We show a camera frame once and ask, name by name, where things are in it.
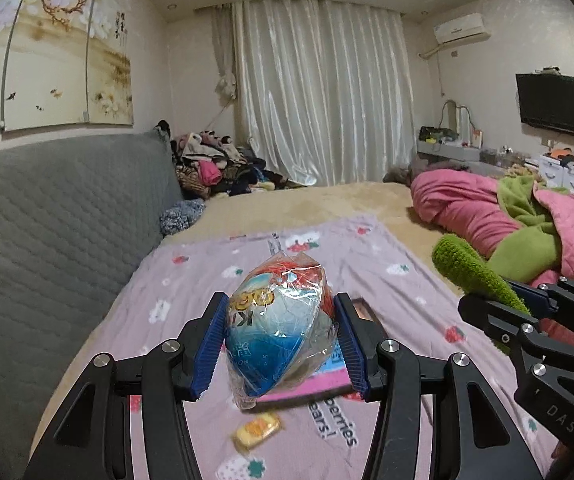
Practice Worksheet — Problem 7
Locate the white drawer cabinet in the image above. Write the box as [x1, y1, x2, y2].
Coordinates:
[537, 152, 574, 196]

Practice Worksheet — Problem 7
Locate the yellow snack packet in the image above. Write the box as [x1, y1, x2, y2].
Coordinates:
[232, 412, 284, 450]

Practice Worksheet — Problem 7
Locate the pink quilt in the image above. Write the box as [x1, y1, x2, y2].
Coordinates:
[409, 162, 574, 351]

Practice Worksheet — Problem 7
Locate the green fleece blanket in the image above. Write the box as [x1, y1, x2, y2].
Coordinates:
[487, 175, 574, 286]

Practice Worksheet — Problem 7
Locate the white curtain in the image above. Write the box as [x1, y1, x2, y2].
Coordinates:
[232, 0, 415, 188]

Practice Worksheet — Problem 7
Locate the black wall television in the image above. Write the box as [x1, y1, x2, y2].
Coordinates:
[515, 73, 574, 136]

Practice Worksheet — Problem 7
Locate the flower wall painting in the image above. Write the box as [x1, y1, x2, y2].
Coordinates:
[0, 0, 134, 136]

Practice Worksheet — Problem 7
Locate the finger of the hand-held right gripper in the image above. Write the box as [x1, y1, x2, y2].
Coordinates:
[458, 295, 574, 443]
[514, 276, 574, 348]

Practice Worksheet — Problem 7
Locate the green crochet ring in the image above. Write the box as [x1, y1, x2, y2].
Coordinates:
[432, 234, 532, 317]

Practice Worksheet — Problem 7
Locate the white air conditioner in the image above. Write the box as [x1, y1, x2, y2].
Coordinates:
[433, 12, 492, 45]

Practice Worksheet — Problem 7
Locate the blue knitted cloth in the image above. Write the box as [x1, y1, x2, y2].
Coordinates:
[159, 199, 205, 236]

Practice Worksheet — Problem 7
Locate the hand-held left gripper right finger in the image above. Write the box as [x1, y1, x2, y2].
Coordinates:
[333, 294, 545, 480]

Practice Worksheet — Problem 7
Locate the strawberry printed blanket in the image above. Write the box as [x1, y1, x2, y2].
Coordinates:
[32, 215, 568, 480]

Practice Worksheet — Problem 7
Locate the shallow tray with pink book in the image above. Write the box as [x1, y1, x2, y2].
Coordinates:
[257, 296, 388, 406]

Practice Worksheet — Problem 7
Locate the pile of clothes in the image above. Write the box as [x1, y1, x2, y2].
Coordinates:
[173, 131, 290, 200]

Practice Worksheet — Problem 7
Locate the grey furry cloth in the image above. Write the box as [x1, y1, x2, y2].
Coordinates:
[383, 160, 470, 186]

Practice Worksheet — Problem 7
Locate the grey vanity table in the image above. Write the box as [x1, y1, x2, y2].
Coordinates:
[416, 125, 482, 163]

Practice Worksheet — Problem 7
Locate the grey quilted headboard cover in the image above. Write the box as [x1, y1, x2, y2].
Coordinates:
[0, 127, 183, 451]

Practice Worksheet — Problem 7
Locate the vanity mirror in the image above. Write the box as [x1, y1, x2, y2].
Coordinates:
[441, 100, 472, 136]

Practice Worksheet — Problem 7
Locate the blue egg toy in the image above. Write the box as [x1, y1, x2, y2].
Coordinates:
[223, 252, 340, 411]

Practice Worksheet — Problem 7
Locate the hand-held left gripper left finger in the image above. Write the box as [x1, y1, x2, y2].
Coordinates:
[24, 291, 230, 480]

